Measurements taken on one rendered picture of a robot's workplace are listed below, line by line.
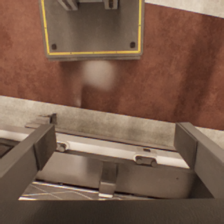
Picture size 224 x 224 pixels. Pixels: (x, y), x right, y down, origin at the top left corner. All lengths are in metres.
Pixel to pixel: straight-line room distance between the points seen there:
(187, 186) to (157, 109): 0.89
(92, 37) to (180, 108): 1.05
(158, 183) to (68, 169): 0.44
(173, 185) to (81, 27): 1.10
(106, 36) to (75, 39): 0.22
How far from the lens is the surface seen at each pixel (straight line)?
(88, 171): 0.81
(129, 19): 1.22
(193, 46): 1.67
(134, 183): 0.85
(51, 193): 0.84
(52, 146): 0.17
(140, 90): 1.54
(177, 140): 0.17
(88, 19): 1.23
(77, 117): 1.64
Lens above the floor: 1.51
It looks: 73 degrees down
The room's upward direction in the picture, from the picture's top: 178 degrees counter-clockwise
